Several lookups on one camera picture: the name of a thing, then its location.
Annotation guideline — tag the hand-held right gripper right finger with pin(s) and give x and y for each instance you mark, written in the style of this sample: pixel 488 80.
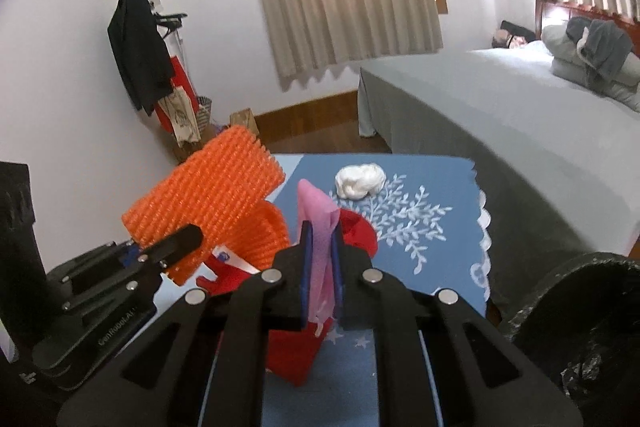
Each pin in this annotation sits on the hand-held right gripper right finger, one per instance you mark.
pixel 337 277

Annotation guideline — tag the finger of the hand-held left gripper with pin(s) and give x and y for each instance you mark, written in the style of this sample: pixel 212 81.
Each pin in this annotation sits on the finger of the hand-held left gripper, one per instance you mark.
pixel 175 243
pixel 107 253

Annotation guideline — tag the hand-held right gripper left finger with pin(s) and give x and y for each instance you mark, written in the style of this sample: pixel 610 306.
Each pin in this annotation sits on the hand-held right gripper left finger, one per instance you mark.
pixel 306 274

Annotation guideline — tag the pink plastic wrapper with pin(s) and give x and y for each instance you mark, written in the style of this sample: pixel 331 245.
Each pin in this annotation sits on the pink plastic wrapper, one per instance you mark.
pixel 317 217

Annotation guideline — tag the orange foam net sleeve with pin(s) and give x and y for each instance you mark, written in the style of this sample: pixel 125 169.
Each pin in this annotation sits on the orange foam net sleeve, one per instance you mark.
pixel 215 187

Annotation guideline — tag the red white snack packet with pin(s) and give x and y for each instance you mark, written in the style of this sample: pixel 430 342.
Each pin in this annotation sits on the red white snack packet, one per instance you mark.
pixel 235 279

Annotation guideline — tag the black trash bin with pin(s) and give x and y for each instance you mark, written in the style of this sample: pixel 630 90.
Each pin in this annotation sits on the black trash bin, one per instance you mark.
pixel 585 322

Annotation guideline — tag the red crumpled cloth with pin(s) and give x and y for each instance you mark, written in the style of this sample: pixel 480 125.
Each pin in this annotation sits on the red crumpled cloth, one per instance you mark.
pixel 292 357

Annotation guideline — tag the white crumpled tissue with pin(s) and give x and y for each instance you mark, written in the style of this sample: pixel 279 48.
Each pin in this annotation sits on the white crumpled tissue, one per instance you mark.
pixel 357 182

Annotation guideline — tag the blue leaf print tablecloth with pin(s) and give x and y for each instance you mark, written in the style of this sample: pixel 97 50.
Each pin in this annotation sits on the blue leaf print tablecloth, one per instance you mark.
pixel 425 227

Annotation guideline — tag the beige printed tote bag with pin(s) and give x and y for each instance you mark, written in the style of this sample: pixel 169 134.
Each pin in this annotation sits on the beige printed tote bag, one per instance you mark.
pixel 184 117

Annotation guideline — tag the striped woven basket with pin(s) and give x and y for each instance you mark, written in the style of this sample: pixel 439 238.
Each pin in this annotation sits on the striped woven basket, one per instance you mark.
pixel 205 114

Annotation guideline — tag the brown paper bag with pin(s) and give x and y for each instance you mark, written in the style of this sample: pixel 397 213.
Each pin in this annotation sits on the brown paper bag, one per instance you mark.
pixel 245 124

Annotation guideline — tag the red bag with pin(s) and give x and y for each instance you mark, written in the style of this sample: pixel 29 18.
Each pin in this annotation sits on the red bag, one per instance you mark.
pixel 181 77

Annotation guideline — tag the black coat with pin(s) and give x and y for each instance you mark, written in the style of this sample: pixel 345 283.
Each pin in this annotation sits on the black coat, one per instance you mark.
pixel 140 52

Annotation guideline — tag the bed with grey sheet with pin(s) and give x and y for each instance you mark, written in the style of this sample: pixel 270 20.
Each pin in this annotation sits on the bed with grey sheet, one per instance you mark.
pixel 475 107

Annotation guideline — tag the light grey pillow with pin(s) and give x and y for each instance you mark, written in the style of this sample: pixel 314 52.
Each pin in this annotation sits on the light grey pillow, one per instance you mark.
pixel 555 38
pixel 567 69

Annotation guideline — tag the grey pillows and blanket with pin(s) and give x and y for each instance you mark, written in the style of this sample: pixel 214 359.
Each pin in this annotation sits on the grey pillows and blanket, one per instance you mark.
pixel 555 12

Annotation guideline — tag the dark grey garment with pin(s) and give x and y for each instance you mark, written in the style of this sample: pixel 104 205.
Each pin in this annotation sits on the dark grey garment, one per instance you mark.
pixel 605 49

